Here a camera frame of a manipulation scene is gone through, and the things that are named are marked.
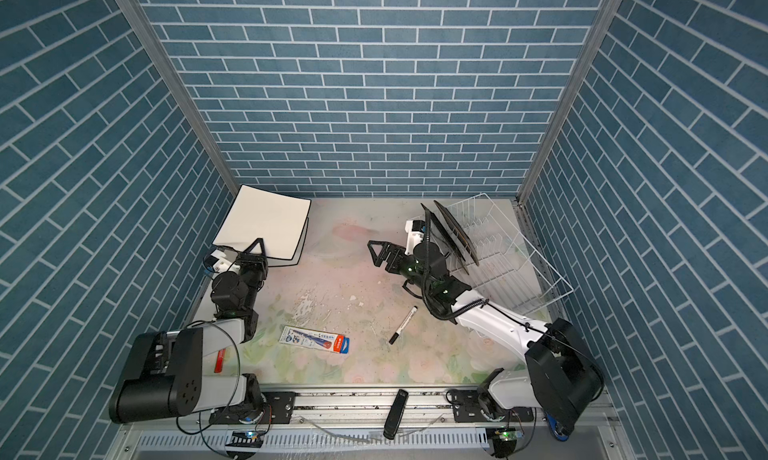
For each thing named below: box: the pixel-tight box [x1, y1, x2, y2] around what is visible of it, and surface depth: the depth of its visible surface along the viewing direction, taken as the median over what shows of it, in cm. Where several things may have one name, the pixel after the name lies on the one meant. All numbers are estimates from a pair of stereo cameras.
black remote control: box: [383, 389, 409, 440], surface depth 72 cm
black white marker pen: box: [388, 305, 418, 345], surface depth 88 cm
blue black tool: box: [545, 411, 570, 442], surface depth 72 cm
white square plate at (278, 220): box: [213, 184, 312, 260], surface depth 90 cm
